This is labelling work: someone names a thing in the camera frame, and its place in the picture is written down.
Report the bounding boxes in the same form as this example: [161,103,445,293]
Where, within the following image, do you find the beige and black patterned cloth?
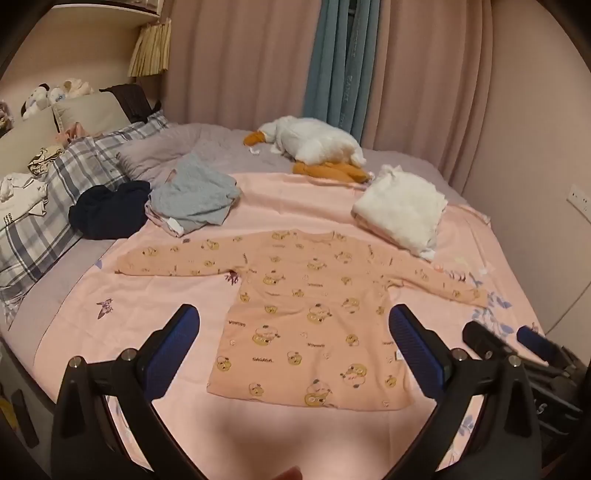
[27,145,65,175]

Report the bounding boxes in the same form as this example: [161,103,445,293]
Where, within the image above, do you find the plaid pillow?
[0,110,171,324]

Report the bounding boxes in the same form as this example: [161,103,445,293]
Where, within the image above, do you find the cream plush toy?
[62,78,95,99]

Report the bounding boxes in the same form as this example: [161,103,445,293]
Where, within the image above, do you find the dark brown cloth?
[99,84,162,124]

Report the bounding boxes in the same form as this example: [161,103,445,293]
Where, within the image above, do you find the dark navy cloth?
[68,180,152,241]

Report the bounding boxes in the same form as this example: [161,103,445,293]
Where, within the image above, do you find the white and black dog plush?
[21,84,51,120]

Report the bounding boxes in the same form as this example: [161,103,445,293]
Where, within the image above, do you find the white wall socket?
[567,184,591,214]

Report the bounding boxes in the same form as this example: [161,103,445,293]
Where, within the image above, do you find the pink printed blanket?
[41,172,555,480]

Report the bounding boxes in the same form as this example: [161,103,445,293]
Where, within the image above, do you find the grey folded clothes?
[144,152,243,237]

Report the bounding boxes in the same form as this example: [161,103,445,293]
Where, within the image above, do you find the white wall shelf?
[18,0,168,61]

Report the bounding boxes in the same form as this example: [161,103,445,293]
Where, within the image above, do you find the teal curtain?
[302,0,393,149]

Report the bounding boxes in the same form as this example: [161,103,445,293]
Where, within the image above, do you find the white printed garment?
[0,172,49,227]

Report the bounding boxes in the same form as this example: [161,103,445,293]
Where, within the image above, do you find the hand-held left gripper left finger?
[51,304,208,480]

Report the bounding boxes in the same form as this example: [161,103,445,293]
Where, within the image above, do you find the white goose plush toy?
[244,115,375,185]

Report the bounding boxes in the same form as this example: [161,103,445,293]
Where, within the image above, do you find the beige headboard cushion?
[0,108,62,154]
[52,91,134,137]

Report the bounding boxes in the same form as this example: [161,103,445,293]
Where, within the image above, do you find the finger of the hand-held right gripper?
[462,320,511,366]
[516,325,561,366]

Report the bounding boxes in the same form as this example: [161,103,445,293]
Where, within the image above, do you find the pink curtain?
[159,0,496,185]

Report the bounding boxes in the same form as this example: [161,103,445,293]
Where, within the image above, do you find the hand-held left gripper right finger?
[388,304,543,480]

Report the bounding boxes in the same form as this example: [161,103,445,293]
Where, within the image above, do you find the yellow fringed hanging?
[127,21,172,78]

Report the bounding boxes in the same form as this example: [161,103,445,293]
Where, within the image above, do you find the orange cartoon print shirt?
[115,229,488,411]

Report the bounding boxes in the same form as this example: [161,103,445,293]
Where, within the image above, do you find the white folded clothes stack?
[351,164,448,261]

